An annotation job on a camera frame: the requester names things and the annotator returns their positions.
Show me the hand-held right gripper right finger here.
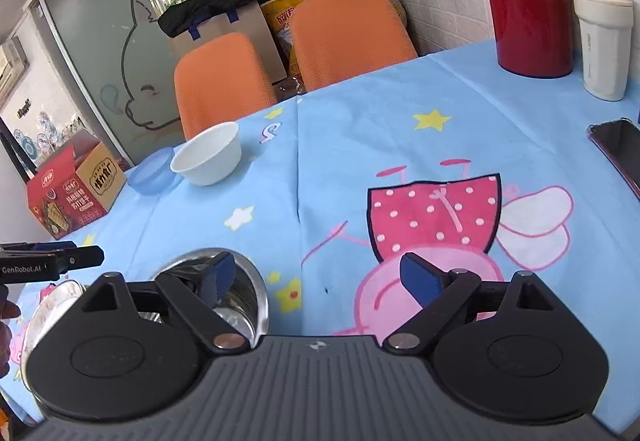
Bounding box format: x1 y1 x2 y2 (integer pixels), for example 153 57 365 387
384 251 572 353

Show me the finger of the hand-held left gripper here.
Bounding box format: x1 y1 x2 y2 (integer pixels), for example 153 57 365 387
52 245 105 273
0 242 76 255

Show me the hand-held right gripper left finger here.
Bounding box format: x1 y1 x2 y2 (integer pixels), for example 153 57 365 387
77 250 251 354

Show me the stainless steel bowl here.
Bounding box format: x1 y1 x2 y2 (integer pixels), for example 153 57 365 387
22 247 269 369

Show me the person's left hand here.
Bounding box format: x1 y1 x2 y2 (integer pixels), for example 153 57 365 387
0 285 22 372

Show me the red snack box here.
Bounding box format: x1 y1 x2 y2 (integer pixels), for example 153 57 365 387
26 131 127 242

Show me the small blue bowl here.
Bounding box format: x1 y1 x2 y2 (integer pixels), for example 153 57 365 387
126 147 176 196

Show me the white ceramic bowl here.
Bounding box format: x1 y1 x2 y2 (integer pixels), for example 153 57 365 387
170 122 242 187

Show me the cartoon animal door sticker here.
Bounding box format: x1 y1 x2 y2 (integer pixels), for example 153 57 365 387
102 0 183 132

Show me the orange chair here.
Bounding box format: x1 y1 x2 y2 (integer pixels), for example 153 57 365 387
173 32 277 142
290 0 419 94

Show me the clear plastic bag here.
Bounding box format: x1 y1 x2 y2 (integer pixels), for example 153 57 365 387
275 76 306 101

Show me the smartphone in clear case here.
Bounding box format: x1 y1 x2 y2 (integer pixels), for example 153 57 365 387
585 120 640 202

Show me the brown paper bag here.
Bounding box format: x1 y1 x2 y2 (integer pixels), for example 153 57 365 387
167 1 288 84

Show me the yellow packet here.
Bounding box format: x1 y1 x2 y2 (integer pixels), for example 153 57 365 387
260 0 307 77

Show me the black cloth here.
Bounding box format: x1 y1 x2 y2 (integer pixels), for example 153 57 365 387
158 0 273 38

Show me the woven straw item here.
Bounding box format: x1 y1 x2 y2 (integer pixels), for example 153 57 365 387
375 0 409 28

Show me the white tumbler cup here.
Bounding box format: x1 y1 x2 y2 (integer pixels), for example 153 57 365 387
571 0 635 102

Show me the red thermos jug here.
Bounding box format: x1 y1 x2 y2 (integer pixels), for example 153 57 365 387
482 0 576 79

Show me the white wall box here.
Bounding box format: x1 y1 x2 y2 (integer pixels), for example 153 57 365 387
0 36 31 103

